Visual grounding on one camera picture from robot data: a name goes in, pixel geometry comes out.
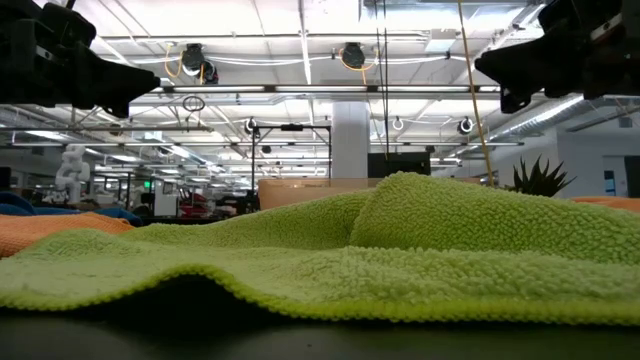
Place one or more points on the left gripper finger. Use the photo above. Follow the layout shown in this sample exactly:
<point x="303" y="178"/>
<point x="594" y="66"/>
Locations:
<point x="115" y="82"/>
<point x="120" y="111"/>

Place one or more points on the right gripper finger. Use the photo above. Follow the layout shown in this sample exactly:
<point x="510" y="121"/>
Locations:
<point x="515" y="65"/>
<point x="512" y="100"/>

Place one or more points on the blue microfiber towel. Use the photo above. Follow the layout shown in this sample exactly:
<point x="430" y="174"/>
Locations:
<point x="15" y="202"/>

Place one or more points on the green microfiber towel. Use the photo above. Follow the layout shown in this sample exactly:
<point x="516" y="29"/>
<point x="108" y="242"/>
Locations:
<point x="400" y="240"/>

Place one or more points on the tan plastic basket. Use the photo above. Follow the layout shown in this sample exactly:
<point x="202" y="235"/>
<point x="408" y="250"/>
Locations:
<point x="300" y="192"/>

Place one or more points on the potted succulent plant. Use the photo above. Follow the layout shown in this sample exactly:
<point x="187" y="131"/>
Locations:
<point x="540" y="182"/>

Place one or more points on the white cabinet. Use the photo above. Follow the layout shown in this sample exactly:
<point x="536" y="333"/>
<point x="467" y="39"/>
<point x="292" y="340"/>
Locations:
<point x="165" y="197"/>

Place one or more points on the red machine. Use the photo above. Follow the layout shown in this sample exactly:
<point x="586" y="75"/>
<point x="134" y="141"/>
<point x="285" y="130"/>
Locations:
<point x="192" y="205"/>

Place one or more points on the dark door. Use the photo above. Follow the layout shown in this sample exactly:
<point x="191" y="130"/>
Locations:
<point x="633" y="175"/>

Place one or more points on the white round column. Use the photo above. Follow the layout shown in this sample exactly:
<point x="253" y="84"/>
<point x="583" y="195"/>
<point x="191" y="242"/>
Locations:
<point x="350" y="140"/>

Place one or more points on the long ceiling light bar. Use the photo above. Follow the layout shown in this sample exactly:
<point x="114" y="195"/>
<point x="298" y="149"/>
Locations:
<point x="320" y="88"/>

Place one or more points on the blue wall poster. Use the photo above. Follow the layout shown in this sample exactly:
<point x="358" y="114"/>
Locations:
<point x="609" y="182"/>

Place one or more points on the black metal frame stand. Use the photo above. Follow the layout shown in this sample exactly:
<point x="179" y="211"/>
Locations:
<point x="291" y="127"/>

